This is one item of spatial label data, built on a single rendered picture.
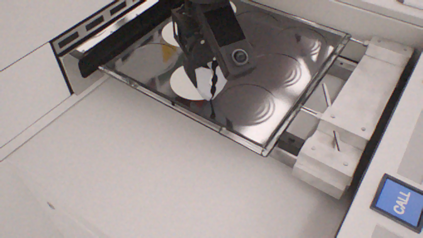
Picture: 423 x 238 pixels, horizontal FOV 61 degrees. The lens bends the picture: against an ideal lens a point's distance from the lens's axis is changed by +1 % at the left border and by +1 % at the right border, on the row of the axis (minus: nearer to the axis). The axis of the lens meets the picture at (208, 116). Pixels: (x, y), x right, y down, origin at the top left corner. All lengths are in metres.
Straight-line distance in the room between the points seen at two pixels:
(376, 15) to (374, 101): 0.19
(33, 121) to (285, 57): 0.49
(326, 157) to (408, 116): 0.13
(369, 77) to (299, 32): 0.17
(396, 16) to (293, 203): 0.42
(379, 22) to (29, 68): 0.67
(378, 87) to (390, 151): 0.23
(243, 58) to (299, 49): 0.30
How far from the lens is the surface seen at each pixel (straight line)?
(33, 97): 0.71
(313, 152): 0.57
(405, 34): 0.83
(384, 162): 0.52
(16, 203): 0.82
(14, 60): 0.66
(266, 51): 0.74
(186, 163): 0.64
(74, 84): 0.73
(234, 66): 0.47
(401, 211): 0.49
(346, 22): 0.85
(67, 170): 0.68
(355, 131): 0.61
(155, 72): 0.69
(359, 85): 0.74
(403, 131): 0.57
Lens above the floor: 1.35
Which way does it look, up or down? 49 degrees down
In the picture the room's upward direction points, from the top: straight up
